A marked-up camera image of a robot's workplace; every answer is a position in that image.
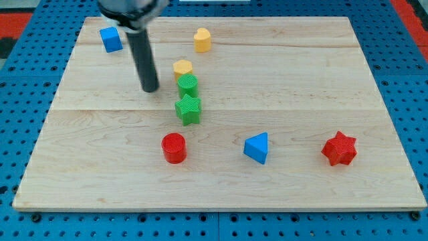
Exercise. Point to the red cylinder block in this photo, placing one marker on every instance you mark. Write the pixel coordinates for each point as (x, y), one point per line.
(174, 148)

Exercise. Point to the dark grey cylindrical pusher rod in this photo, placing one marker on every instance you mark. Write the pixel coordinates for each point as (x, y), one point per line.
(143, 59)

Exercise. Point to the light wooden board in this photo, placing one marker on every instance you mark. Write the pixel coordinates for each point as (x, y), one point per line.
(298, 79)

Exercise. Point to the red star block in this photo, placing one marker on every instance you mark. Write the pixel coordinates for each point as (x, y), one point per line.
(340, 149)

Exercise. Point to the green cylinder block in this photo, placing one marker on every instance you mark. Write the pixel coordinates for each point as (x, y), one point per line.
(188, 84)

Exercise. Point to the yellow hexagon block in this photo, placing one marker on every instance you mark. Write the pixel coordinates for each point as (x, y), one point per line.
(181, 67)

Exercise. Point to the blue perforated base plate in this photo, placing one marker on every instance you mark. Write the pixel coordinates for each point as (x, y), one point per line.
(32, 72)

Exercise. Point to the blue cube block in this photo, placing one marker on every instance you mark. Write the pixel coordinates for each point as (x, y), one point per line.
(111, 39)

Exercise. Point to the blue triangle block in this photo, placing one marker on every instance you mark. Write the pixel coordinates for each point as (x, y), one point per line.
(256, 147)

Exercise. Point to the green star block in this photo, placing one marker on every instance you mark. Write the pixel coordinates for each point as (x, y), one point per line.
(188, 109)

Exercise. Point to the yellow heart block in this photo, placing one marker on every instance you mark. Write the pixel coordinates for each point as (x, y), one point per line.
(202, 40)

